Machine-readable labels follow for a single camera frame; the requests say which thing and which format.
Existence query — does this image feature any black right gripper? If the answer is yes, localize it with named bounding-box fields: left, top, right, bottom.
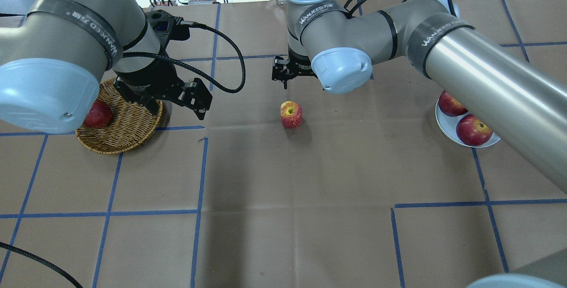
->
left=272, top=55, right=317, bottom=90

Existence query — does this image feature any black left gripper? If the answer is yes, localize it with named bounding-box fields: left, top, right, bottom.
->
left=114, top=53, right=213, bottom=121

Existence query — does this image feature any yellow red striped apple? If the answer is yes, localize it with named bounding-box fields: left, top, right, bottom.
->
left=280, top=101, right=303, bottom=129

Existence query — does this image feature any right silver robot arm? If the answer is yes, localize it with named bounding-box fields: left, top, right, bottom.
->
left=273, top=0, right=567, bottom=191

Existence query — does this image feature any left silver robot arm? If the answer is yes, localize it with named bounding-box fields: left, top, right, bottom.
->
left=0, top=0, right=212, bottom=134

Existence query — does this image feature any woven wicker basket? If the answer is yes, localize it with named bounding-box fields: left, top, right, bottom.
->
left=75, top=78, right=164, bottom=155

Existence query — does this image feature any red apple in basket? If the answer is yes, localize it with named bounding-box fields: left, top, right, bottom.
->
left=83, top=99, right=113, bottom=128

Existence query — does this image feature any red apple on plate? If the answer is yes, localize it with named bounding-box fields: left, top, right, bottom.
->
left=437, top=90, right=468, bottom=117
left=456, top=114, right=493, bottom=147

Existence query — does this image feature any light blue plate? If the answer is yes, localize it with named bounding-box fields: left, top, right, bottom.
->
left=435, top=100, right=501, bottom=148

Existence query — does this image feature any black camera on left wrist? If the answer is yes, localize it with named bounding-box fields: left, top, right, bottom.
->
left=144, top=10, right=190, bottom=47

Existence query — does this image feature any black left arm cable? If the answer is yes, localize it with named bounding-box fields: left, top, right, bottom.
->
left=122, top=20, right=246, bottom=94

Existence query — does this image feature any black cable bottom left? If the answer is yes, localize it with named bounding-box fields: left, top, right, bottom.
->
left=0, top=241, right=84, bottom=288

